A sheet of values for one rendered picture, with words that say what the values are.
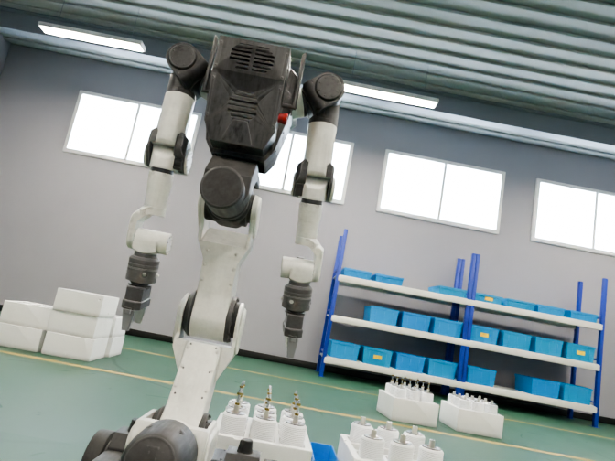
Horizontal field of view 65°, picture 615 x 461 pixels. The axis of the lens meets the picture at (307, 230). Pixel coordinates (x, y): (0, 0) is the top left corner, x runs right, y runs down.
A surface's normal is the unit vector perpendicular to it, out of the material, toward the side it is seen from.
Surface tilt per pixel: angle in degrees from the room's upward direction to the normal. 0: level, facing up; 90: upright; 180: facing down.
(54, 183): 90
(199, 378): 60
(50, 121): 90
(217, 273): 100
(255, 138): 105
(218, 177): 90
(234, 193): 90
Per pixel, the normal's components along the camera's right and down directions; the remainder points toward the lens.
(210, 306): 0.06, -0.25
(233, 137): 0.00, 0.08
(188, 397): 0.13, -0.64
